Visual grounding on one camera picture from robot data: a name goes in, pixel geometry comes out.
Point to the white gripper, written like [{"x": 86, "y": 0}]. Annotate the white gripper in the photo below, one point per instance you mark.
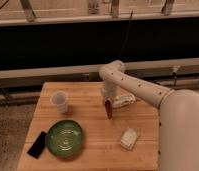
[{"x": 108, "y": 92}]

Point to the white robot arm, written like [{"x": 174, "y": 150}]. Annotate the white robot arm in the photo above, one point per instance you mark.
[{"x": 178, "y": 143}]

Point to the white sponge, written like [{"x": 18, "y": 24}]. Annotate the white sponge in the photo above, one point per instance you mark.
[{"x": 129, "y": 138}]

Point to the white power strip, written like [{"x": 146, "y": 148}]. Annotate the white power strip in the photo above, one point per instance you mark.
[{"x": 123, "y": 100}]

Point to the clear plastic cup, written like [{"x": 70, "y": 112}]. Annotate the clear plastic cup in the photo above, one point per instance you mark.
[{"x": 59, "y": 99}]

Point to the wooden table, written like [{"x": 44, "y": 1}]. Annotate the wooden table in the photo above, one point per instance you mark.
[{"x": 101, "y": 150}]

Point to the green ribbed plate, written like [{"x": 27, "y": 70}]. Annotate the green ribbed plate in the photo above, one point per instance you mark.
[{"x": 64, "y": 139}]

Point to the black smartphone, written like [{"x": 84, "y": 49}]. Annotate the black smartphone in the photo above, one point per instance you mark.
[{"x": 38, "y": 146}]

